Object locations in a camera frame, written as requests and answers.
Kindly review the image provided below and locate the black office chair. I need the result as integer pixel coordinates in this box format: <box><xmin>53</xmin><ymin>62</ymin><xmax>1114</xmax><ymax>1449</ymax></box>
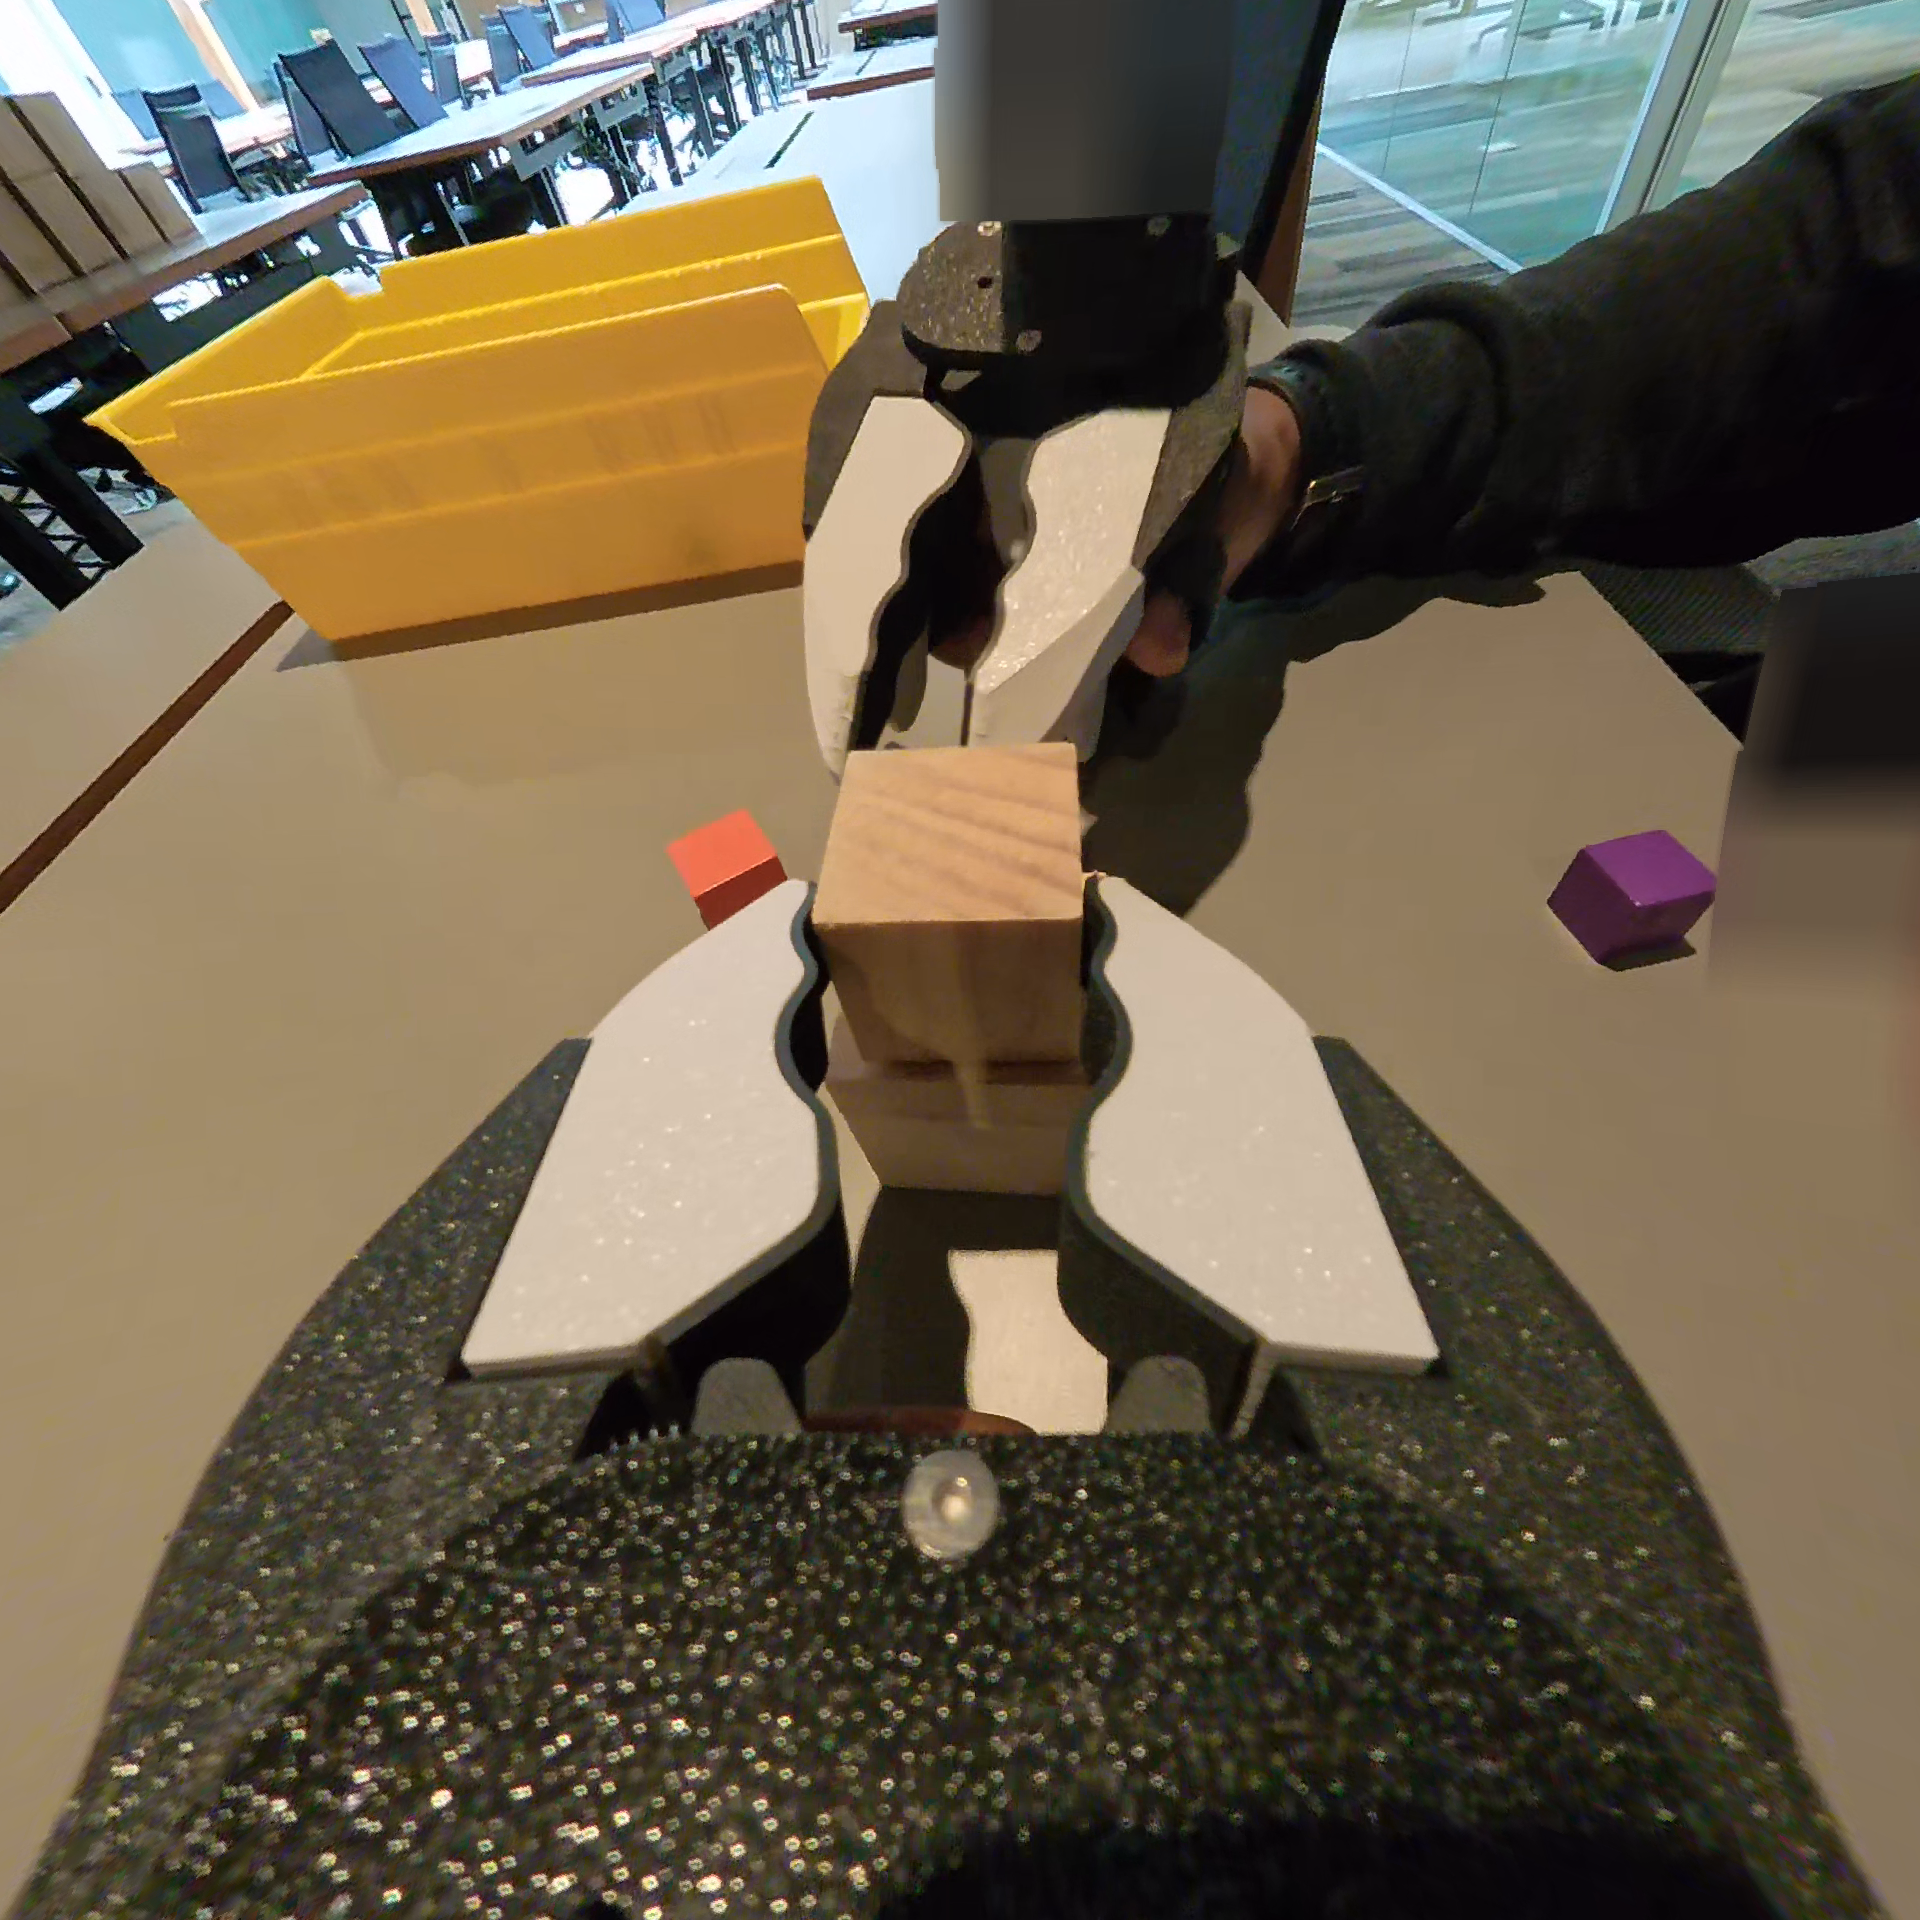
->
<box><xmin>276</xmin><ymin>42</ymin><xmax>396</xmax><ymax>161</ymax></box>
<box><xmin>141</xmin><ymin>82</ymin><xmax>289</xmax><ymax>214</ymax></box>

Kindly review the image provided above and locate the row of cardboard boxes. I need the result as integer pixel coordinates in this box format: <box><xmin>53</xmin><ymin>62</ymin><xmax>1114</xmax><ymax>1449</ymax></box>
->
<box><xmin>0</xmin><ymin>89</ymin><xmax>201</xmax><ymax>302</ymax></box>

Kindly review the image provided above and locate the black wristwatch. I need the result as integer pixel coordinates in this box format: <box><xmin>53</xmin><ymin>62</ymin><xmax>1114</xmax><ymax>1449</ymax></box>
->
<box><xmin>1267</xmin><ymin>360</ymin><xmax>1370</xmax><ymax>530</ymax></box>

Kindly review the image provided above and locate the person's right hand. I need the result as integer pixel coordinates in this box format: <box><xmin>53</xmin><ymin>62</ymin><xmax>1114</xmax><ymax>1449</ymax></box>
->
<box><xmin>1125</xmin><ymin>375</ymin><xmax>1309</xmax><ymax>682</ymax></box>

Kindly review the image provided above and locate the person's right forearm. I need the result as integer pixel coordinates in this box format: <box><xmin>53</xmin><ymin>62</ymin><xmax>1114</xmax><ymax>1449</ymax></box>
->
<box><xmin>1247</xmin><ymin>75</ymin><xmax>1920</xmax><ymax>602</ymax></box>

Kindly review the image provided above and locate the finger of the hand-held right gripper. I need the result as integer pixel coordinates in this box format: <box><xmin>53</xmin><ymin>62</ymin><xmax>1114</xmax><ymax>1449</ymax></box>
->
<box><xmin>964</xmin><ymin>407</ymin><xmax>1176</xmax><ymax>752</ymax></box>
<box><xmin>805</xmin><ymin>391</ymin><xmax>992</xmax><ymax>780</ymax></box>

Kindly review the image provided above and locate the purple wooden cube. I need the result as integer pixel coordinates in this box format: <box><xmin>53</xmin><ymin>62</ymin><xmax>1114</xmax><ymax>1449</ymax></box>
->
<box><xmin>1547</xmin><ymin>831</ymin><xmax>1719</xmax><ymax>964</ymax></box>

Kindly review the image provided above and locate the dark-framed desk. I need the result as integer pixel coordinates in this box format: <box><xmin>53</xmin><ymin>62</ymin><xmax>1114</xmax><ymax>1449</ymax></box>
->
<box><xmin>307</xmin><ymin>66</ymin><xmax>663</xmax><ymax>249</ymax></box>

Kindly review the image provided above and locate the yellow plastic bin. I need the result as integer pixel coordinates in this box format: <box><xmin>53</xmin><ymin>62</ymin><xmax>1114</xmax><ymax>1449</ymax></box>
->
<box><xmin>83</xmin><ymin>177</ymin><xmax>874</xmax><ymax>646</ymax></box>

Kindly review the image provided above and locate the long brown desk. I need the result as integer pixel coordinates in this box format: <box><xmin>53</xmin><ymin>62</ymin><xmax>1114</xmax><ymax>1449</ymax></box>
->
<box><xmin>0</xmin><ymin>180</ymin><xmax>375</xmax><ymax>609</ymax></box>

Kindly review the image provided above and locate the plain wooden cube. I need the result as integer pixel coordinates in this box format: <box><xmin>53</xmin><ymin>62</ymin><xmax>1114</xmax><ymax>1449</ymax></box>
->
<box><xmin>825</xmin><ymin>1036</ymin><xmax>1096</xmax><ymax>1198</ymax></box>
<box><xmin>816</xmin><ymin>743</ymin><xmax>1089</xmax><ymax>1066</ymax></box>

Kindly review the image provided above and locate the dark grey fabric seat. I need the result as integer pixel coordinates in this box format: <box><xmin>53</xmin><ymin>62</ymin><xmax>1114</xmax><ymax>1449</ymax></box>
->
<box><xmin>1583</xmin><ymin>527</ymin><xmax>1920</xmax><ymax>737</ymax></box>

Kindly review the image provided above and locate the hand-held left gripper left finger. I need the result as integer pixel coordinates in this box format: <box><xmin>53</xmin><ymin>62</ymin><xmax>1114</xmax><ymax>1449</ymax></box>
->
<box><xmin>458</xmin><ymin>880</ymin><xmax>857</xmax><ymax>1391</ymax></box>

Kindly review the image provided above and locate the red wooden cube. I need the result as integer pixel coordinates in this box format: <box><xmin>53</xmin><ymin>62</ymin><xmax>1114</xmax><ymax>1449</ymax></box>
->
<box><xmin>667</xmin><ymin>809</ymin><xmax>788</xmax><ymax>928</ymax></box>

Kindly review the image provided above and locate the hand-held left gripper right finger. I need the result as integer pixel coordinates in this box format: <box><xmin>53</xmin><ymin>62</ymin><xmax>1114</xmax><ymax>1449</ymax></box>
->
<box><xmin>1057</xmin><ymin>873</ymin><xmax>1444</xmax><ymax>1391</ymax></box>

